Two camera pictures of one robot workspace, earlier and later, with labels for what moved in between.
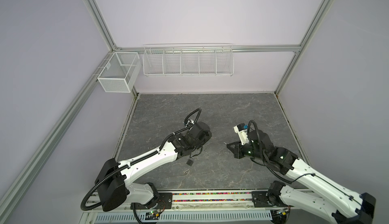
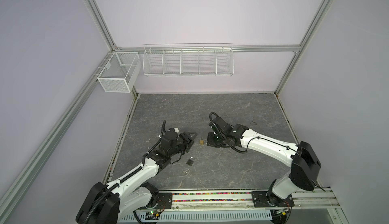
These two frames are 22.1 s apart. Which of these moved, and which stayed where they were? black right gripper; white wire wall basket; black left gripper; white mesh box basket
Moved: black left gripper; black right gripper
Stayed: white wire wall basket; white mesh box basket
